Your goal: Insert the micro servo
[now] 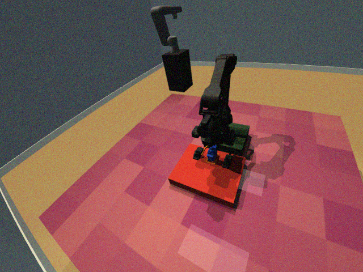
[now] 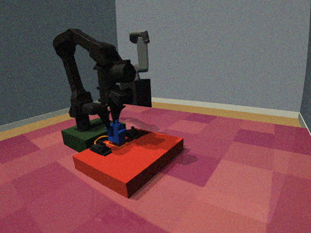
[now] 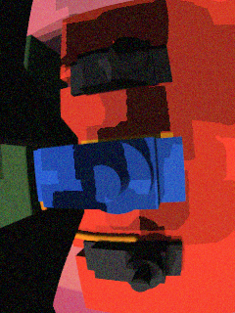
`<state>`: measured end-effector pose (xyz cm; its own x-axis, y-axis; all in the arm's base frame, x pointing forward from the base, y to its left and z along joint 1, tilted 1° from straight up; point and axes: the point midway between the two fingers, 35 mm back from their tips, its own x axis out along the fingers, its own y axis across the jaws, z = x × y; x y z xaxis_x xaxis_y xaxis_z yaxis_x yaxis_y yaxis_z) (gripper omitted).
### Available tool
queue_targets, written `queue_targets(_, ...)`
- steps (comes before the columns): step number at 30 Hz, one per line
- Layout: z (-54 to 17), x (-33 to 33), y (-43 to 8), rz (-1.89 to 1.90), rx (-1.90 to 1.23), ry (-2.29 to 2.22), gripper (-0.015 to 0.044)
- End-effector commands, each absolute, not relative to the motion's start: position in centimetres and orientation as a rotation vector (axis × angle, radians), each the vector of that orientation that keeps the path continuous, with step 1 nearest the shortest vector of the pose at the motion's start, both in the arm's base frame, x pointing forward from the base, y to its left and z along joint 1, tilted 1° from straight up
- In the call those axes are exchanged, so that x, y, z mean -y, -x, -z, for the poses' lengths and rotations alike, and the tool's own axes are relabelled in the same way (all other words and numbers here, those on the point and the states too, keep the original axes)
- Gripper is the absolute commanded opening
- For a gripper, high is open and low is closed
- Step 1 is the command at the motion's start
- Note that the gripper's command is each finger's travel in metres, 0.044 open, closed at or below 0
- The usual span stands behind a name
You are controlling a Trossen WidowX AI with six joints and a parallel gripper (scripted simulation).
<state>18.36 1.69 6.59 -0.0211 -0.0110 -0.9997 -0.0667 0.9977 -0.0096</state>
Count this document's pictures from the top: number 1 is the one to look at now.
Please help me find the orange-red flat deck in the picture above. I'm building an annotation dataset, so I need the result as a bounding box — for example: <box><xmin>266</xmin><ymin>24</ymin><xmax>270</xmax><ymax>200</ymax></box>
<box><xmin>168</xmin><ymin>143</ymin><xmax>246</xmax><ymax>208</ymax></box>

